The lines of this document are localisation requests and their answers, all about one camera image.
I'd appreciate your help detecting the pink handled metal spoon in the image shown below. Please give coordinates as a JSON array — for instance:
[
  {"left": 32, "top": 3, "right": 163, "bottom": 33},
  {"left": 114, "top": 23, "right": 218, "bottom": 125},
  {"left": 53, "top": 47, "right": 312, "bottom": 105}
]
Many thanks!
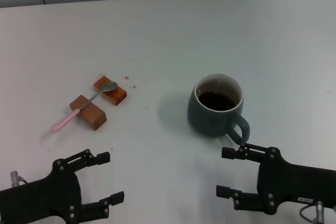
[{"left": 50, "top": 81, "right": 118, "bottom": 133}]

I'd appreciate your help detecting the right gripper cable with connector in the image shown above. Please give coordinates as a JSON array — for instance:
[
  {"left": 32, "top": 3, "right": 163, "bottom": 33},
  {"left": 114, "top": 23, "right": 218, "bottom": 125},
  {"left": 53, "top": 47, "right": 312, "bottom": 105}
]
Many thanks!
[{"left": 300, "top": 200, "right": 327, "bottom": 224}]

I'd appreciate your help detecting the grey ceramic mug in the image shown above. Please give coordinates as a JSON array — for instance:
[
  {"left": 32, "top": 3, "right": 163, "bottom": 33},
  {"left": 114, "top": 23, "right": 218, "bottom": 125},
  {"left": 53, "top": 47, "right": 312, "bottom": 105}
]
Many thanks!
[{"left": 187, "top": 72, "right": 250, "bottom": 144}]

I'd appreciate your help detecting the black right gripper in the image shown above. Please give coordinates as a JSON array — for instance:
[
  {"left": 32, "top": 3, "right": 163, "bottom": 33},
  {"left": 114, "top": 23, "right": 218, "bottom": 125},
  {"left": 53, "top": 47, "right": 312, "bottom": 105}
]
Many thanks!
[{"left": 216, "top": 142, "right": 336, "bottom": 214}]

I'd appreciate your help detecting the dark coffee liquid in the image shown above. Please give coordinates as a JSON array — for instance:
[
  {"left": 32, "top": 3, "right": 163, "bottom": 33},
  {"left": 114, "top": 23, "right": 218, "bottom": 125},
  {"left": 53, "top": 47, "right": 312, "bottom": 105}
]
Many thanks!
[{"left": 196, "top": 91, "right": 237, "bottom": 112}]

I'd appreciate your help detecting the orange glossy wooden block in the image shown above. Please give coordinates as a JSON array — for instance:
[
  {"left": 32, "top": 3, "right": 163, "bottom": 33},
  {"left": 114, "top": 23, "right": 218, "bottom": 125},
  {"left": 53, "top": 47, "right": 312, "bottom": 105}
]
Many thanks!
[{"left": 93, "top": 76, "right": 128, "bottom": 106}]

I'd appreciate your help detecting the brown matte wooden block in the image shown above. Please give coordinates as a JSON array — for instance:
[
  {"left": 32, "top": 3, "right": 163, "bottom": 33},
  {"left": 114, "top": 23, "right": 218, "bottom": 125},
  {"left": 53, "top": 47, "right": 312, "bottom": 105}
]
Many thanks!
[{"left": 69, "top": 94, "right": 108, "bottom": 131}]

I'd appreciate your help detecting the gripper cable with connector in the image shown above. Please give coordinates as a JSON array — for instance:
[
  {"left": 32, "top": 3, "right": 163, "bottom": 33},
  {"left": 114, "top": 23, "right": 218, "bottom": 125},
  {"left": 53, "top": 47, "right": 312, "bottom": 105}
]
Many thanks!
[
  {"left": 10, "top": 170, "right": 29, "bottom": 187},
  {"left": 300, "top": 200, "right": 327, "bottom": 224}
]

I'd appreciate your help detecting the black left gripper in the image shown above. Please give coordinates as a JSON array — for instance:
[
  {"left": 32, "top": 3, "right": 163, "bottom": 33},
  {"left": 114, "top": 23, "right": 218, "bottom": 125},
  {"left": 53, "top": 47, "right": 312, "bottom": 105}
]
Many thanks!
[{"left": 0, "top": 149, "right": 124, "bottom": 224}]

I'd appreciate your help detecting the left gripper cable with connector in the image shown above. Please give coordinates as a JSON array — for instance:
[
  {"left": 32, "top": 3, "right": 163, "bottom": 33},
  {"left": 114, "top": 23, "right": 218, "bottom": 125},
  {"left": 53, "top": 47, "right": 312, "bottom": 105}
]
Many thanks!
[{"left": 10, "top": 170, "right": 29, "bottom": 187}]

